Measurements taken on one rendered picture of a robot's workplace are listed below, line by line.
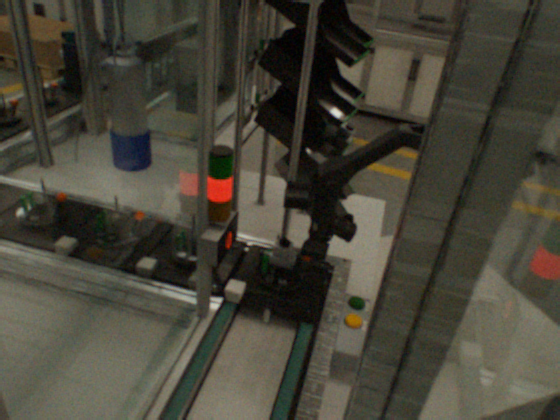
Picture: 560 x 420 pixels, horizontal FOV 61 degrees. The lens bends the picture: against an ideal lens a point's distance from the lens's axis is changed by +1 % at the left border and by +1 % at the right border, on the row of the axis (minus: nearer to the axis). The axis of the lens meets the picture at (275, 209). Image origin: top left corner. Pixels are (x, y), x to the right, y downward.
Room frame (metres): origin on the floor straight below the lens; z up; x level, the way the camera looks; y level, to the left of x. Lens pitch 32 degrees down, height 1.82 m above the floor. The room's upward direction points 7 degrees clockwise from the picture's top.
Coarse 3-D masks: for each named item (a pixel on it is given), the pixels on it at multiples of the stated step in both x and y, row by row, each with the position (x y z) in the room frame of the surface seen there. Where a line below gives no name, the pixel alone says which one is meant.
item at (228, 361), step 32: (224, 320) 0.83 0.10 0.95; (256, 320) 0.88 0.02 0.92; (288, 320) 0.89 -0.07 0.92; (192, 352) 0.71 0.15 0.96; (224, 352) 0.76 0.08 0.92; (256, 352) 0.77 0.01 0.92; (288, 352) 0.78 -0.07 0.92; (192, 384) 0.64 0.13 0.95; (224, 384) 0.67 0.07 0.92; (256, 384) 0.68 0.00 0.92; (288, 384) 0.67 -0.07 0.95; (160, 416) 0.56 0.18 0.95; (192, 416) 0.59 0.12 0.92; (224, 416) 0.60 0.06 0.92; (256, 416) 0.60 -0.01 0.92; (288, 416) 0.64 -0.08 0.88
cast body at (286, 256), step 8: (280, 240) 0.99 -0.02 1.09; (288, 240) 1.00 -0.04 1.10; (280, 248) 0.97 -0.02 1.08; (288, 248) 0.98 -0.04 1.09; (264, 256) 1.00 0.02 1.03; (272, 256) 0.98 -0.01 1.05; (280, 256) 0.97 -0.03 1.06; (288, 256) 0.97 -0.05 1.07; (280, 264) 0.97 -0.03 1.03; (288, 264) 0.97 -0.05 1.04
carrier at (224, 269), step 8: (240, 248) 1.10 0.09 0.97; (232, 256) 1.06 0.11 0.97; (240, 256) 1.07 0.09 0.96; (224, 264) 1.02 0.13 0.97; (232, 264) 1.02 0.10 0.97; (216, 272) 0.98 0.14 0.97; (224, 272) 0.99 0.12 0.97; (232, 272) 1.01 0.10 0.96; (216, 280) 0.95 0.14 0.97; (224, 280) 0.95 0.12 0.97; (216, 288) 0.92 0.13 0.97
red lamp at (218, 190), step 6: (210, 180) 0.81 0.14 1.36; (216, 180) 0.81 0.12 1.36; (222, 180) 0.81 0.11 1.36; (228, 180) 0.81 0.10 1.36; (210, 186) 0.81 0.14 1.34; (216, 186) 0.81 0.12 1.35; (222, 186) 0.81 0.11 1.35; (228, 186) 0.82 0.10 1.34; (210, 192) 0.81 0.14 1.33; (216, 192) 0.81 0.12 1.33; (222, 192) 0.81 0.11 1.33; (228, 192) 0.82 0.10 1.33; (210, 198) 0.81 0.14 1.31; (216, 198) 0.81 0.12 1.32; (222, 198) 0.81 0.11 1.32; (228, 198) 0.82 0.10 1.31
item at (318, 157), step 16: (272, 96) 1.30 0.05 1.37; (288, 96) 1.37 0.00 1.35; (272, 112) 1.25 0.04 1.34; (288, 112) 1.37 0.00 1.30; (272, 128) 1.25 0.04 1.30; (288, 128) 1.23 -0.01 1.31; (304, 128) 1.34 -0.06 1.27; (288, 144) 1.23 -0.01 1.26; (304, 144) 1.21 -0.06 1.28; (320, 144) 1.32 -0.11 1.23; (304, 160) 1.21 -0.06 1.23; (320, 160) 1.25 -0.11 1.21
